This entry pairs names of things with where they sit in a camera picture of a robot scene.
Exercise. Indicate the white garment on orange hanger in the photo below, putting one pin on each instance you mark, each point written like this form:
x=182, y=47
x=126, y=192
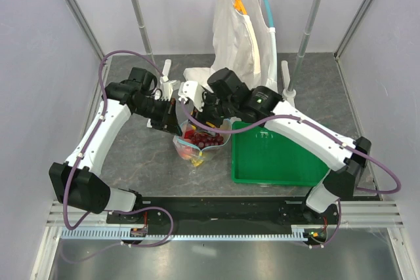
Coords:
x=235, y=47

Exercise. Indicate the clear zip top bag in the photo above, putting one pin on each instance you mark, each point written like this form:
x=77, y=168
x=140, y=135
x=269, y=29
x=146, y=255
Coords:
x=209, y=152

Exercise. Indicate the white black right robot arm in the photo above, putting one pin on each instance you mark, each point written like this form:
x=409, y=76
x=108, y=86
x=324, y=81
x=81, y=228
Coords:
x=345, y=157

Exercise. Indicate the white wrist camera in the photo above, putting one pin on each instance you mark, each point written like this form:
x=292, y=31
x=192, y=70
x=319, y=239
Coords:
x=192, y=91
x=167, y=87

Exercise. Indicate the red apple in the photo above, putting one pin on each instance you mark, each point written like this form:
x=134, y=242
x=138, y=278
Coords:
x=189, y=134

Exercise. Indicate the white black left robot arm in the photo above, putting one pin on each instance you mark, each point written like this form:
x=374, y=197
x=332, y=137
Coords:
x=76, y=182

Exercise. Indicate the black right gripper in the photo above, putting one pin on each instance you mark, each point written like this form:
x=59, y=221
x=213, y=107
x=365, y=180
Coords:
x=203, y=115

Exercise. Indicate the white garment on teal hanger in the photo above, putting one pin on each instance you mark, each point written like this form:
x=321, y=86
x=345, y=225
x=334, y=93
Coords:
x=266, y=40

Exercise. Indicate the green plastic tray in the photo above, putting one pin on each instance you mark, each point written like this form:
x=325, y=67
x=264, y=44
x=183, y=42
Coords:
x=260, y=156

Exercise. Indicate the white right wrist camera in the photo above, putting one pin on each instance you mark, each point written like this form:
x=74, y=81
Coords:
x=192, y=91

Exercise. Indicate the peach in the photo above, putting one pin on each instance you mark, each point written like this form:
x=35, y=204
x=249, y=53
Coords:
x=186, y=149

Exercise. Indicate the teal hanger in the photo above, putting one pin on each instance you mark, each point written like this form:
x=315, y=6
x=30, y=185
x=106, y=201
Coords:
x=267, y=1

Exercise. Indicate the purple grape bunch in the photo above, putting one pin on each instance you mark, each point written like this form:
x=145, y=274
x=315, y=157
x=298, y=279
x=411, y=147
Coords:
x=203, y=140

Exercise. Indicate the light blue cable duct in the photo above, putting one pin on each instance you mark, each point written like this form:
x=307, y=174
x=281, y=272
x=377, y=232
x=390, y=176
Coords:
x=129, y=234

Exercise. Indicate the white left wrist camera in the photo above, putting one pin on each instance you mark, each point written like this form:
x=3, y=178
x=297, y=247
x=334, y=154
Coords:
x=167, y=87

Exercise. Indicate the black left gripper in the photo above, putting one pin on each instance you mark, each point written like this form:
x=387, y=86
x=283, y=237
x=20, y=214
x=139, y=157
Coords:
x=168, y=120

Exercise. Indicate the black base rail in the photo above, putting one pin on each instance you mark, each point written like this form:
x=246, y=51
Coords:
x=225, y=214

